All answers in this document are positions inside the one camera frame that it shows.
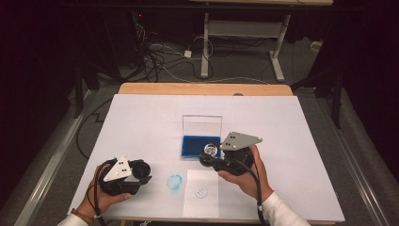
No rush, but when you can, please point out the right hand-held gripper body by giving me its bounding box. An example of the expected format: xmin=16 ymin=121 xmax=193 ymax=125
xmin=213 ymin=131 xmax=263 ymax=177

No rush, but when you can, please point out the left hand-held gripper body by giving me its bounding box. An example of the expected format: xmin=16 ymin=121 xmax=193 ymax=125
xmin=99 ymin=154 xmax=143 ymax=197

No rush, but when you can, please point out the stamp with clear knob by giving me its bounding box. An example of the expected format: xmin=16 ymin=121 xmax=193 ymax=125
xmin=199 ymin=142 xmax=221 ymax=168

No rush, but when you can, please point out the blue ink pad clear lid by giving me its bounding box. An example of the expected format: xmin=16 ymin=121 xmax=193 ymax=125
xmin=181 ymin=114 xmax=224 ymax=159

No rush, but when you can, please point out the person's left hand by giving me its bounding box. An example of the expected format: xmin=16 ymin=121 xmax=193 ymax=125
xmin=75 ymin=163 xmax=133 ymax=219

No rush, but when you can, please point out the person's right hand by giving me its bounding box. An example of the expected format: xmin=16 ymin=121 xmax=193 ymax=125
xmin=217 ymin=144 xmax=275 ymax=201

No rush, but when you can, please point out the large white table cover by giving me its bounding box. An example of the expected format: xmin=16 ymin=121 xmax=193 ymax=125
xmin=67 ymin=93 xmax=346 ymax=224

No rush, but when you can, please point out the white paper sheet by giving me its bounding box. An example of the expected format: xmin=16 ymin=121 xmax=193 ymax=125
xmin=183 ymin=169 xmax=220 ymax=219

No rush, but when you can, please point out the black stand leg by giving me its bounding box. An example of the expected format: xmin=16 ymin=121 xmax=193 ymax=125
xmin=290 ymin=62 xmax=344 ymax=130
xmin=73 ymin=64 xmax=85 ymax=120

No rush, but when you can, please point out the white-legged desk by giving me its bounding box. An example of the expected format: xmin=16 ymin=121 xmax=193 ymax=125
xmin=188 ymin=0 xmax=334 ymax=83

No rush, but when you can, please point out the white socket box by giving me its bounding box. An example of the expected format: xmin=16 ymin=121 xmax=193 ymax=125
xmin=310 ymin=40 xmax=324 ymax=53

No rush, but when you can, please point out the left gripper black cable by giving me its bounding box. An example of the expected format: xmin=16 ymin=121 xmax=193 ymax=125
xmin=86 ymin=161 xmax=110 ymax=226

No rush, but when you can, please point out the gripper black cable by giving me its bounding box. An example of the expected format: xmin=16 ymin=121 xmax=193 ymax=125
xmin=86 ymin=161 xmax=110 ymax=226
xmin=231 ymin=157 xmax=268 ymax=226

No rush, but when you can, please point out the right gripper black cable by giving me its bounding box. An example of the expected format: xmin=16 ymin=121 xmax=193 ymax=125
xmin=231 ymin=157 xmax=268 ymax=226

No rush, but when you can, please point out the black floor cable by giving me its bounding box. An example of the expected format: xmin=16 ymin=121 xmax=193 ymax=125
xmin=75 ymin=98 xmax=113 ymax=159

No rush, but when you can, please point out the white floor cable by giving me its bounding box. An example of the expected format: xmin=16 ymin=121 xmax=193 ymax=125
xmin=147 ymin=41 xmax=271 ymax=86

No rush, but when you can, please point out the metal floor rail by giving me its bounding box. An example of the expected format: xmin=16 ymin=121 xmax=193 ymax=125
xmin=318 ymin=97 xmax=391 ymax=226
xmin=13 ymin=89 xmax=97 ymax=226

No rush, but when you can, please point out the tangle of black cables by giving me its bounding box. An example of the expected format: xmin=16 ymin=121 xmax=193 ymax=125
xmin=130 ymin=22 xmax=217 ymax=84

